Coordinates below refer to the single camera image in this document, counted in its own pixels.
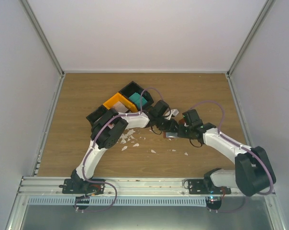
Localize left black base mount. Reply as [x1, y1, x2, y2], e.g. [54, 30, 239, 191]
[59, 179, 105, 196]

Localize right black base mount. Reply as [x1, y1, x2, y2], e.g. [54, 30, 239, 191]
[182, 179, 232, 195]

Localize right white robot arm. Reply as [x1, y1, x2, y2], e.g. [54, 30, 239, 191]
[178, 123, 276, 197]

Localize white cards in orange bin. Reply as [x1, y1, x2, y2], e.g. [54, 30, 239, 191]
[112, 102, 129, 113]

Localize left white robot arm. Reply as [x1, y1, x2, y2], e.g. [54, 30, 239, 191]
[71, 109, 178, 194]

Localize black bin with teal cards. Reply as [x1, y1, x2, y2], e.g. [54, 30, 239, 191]
[119, 81, 154, 109]

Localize teal card stack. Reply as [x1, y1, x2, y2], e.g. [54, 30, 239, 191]
[129, 92, 148, 109]

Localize orange plastic bin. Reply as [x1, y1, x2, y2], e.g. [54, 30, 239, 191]
[103, 92, 138, 113]

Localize grey slotted cable duct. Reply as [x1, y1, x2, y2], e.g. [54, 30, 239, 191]
[28, 196, 206, 207]

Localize aluminium front rail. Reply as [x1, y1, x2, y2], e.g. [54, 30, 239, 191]
[17, 176, 276, 195]

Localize brown leather card holder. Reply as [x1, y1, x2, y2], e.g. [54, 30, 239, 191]
[164, 121, 185, 138]

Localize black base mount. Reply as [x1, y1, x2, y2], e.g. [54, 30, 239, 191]
[59, 179, 105, 196]
[182, 179, 232, 195]

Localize black bin with red cards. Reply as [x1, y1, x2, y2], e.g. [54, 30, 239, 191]
[86, 105, 108, 128]

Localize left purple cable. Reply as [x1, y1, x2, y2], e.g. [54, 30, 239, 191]
[82, 87, 167, 183]

